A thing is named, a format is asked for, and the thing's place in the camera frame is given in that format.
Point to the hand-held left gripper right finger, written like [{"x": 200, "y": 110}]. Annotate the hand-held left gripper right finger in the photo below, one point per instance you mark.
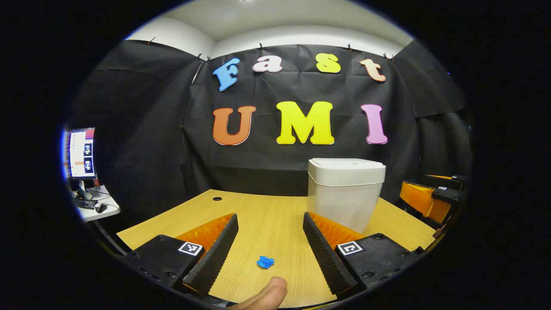
[{"x": 325, "y": 254}]

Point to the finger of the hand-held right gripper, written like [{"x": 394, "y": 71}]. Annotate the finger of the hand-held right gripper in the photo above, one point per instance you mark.
[
  {"x": 457, "y": 177},
  {"x": 447, "y": 196}
]

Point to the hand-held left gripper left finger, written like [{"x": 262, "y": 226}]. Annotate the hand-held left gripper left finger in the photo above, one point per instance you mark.
[{"x": 217, "y": 254}]

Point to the blue paper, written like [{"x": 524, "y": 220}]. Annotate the blue paper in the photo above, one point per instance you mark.
[{"x": 265, "y": 262}]

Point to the white desktop garbage bin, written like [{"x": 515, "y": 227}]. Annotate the white desktop garbage bin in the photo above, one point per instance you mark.
[{"x": 344, "y": 193}]

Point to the wooden desktop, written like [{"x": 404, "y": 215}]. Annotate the wooden desktop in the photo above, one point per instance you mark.
[{"x": 267, "y": 224}]

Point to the black backdrop cloth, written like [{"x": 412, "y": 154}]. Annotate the black backdrop cloth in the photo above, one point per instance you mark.
[{"x": 258, "y": 165}]

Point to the white side table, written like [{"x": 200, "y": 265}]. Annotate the white side table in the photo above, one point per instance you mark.
[{"x": 105, "y": 213}]

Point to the black computer mouse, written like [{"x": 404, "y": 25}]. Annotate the black computer mouse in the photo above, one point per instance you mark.
[{"x": 100, "y": 207}]

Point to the computer monitor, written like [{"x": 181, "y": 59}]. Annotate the computer monitor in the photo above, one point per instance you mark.
[{"x": 82, "y": 155}]

